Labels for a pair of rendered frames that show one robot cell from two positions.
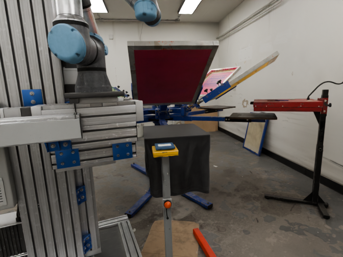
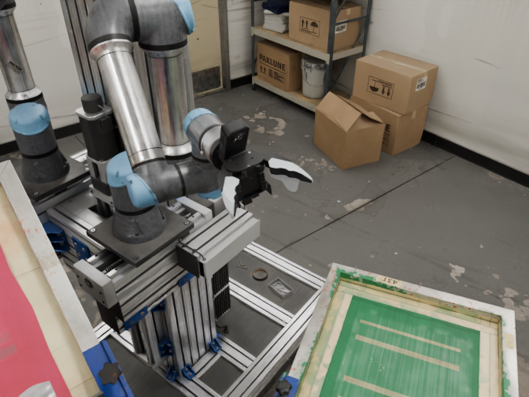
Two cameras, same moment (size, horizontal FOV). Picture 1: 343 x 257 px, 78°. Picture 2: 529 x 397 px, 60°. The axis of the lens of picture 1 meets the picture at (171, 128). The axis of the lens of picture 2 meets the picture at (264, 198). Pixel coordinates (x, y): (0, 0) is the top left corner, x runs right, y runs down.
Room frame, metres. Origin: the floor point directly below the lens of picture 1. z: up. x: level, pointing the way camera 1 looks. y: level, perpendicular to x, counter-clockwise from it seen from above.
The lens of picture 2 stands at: (2.49, 0.30, 2.11)
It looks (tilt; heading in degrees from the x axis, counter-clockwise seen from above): 36 degrees down; 150
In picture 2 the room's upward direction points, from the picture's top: straight up
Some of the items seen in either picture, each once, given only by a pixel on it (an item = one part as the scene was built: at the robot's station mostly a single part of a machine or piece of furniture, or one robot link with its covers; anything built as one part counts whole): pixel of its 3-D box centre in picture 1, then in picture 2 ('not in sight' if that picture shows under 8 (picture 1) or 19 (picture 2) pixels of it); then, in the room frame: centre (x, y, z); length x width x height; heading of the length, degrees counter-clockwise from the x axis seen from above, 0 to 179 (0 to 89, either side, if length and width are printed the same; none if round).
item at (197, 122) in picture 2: not in sight; (207, 133); (1.66, 0.64, 1.65); 0.11 x 0.08 x 0.09; 178
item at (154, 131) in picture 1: (172, 130); not in sight; (1.60, -0.01, 0.95); 0.48 x 0.44 x 0.01; 8
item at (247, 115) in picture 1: (212, 118); not in sight; (2.45, -0.48, 0.91); 1.34 x 0.40 x 0.08; 68
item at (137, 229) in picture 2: not in sight; (137, 213); (1.40, 0.52, 1.31); 0.15 x 0.15 x 0.10
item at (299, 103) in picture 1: (285, 104); not in sight; (2.17, -1.17, 1.06); 0.61 x 0.46 x 0.12; 68
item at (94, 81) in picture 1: (93, 80); (42, 159); (0.94, 0.33, 1.31); 0.15 x 0.15 x 0.10
